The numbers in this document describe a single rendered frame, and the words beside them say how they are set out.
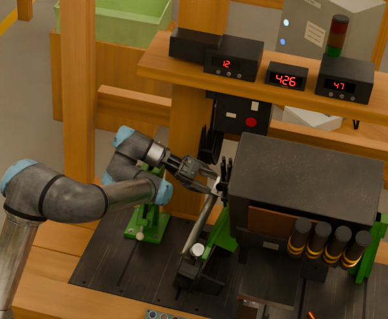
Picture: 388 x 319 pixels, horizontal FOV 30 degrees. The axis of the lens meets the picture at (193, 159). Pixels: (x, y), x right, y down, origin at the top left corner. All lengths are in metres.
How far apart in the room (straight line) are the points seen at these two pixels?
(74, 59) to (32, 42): 3.11
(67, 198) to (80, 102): 0.78
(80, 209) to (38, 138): 2.73
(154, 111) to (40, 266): 0.66
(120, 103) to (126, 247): 0.50
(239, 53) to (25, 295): 1.00
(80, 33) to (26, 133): 2.24
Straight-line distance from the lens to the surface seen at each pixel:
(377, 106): 2.17
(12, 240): 1.86
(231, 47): 2.17
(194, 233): 2.31
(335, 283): 2.48
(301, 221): 1.72
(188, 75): 2.16
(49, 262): 2.46
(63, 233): 2.56
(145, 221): 2.43
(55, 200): 1.76
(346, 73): 2.14
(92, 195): 1.79
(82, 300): 2.31
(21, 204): 1.82
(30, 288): 2.36
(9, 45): 5.48
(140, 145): 2.15
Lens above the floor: 2.64
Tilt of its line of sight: 37 degrees down
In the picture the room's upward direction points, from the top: 6 degrees clockwise
